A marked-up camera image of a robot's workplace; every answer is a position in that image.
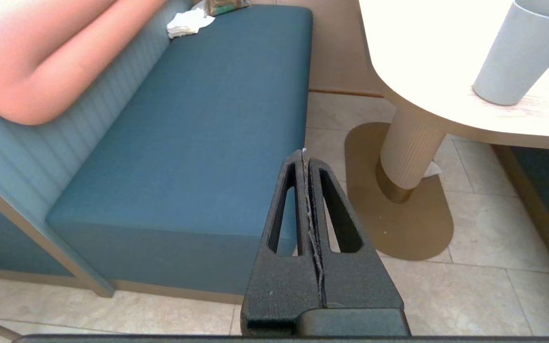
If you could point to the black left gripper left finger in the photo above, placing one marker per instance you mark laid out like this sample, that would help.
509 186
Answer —
279 286

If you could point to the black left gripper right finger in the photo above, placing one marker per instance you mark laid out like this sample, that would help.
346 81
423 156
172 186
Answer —
355 281

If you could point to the grey plastic cup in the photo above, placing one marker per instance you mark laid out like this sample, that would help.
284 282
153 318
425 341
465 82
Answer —
517 57

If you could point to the crumpled white tissue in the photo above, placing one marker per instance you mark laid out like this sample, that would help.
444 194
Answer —
432 169

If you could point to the white folded napkin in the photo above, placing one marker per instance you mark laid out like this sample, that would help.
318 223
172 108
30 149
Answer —
188 23

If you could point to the green snack bag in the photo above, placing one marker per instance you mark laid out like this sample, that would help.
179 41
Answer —
224 6

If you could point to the pink bolster cushion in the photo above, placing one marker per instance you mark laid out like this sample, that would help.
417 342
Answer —
41 57

